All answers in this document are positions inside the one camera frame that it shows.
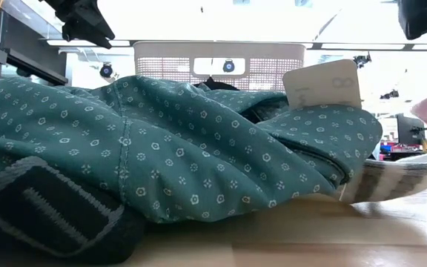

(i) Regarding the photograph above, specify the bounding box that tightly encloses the green floral patterned shirt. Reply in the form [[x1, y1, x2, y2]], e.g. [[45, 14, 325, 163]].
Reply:
[[0, 75, 384, 224]]

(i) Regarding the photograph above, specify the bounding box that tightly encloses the black underwear grey stitched waistband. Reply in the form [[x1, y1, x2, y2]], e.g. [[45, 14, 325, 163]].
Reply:
[[0, 155, 147, 266]]

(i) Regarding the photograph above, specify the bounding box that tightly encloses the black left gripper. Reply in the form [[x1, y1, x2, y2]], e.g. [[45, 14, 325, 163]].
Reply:
[[39, 0, 116, 49]]

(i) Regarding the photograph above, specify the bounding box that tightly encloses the white ribbed cloth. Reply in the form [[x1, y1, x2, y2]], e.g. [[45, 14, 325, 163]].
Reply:
[[338, 151, 427, 205]]

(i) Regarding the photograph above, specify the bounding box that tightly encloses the black monitor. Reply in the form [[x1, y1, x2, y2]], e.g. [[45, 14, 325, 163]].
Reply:
[[396, 113, 426, 146]]

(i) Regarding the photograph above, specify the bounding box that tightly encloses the ceiling light fixture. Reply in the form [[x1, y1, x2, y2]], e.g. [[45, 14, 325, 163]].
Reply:
[[46, 39, 131, 47]]

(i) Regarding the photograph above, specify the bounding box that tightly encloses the white paper tag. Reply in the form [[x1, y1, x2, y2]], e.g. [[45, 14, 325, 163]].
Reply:
[[282, 59, 363, 111]]

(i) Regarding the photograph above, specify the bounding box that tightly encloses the black ceiling-mounted device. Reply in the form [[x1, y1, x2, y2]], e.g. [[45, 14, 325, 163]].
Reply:
[[352, 53, 372, 70]]

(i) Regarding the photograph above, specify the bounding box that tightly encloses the dark metal shelf frame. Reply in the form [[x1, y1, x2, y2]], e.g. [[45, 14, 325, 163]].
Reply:
[[0, 0, 69, 87]]

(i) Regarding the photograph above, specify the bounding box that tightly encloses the black cloth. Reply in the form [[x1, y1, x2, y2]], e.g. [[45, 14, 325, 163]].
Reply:
[[193, 76, 241, 91]]

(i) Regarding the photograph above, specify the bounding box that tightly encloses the white perforated laundry basket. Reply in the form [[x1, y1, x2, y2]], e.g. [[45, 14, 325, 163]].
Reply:
[[133, 40, 307, 92]]

